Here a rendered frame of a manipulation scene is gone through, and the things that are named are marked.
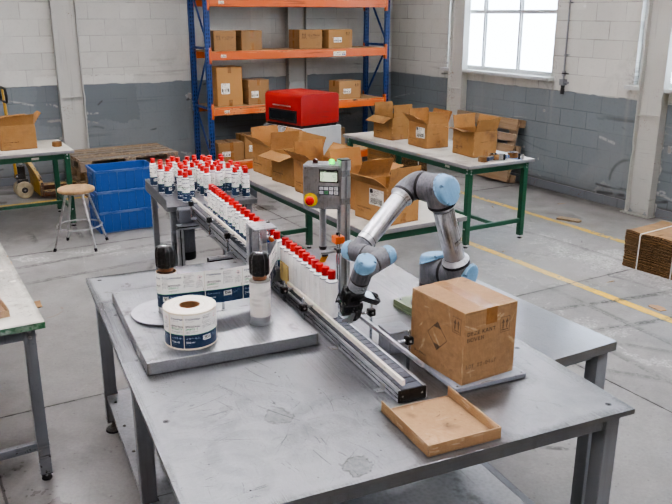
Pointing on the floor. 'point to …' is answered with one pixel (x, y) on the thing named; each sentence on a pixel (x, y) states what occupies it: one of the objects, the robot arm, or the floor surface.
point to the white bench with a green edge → (18, 306)
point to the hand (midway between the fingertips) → (350, 320)
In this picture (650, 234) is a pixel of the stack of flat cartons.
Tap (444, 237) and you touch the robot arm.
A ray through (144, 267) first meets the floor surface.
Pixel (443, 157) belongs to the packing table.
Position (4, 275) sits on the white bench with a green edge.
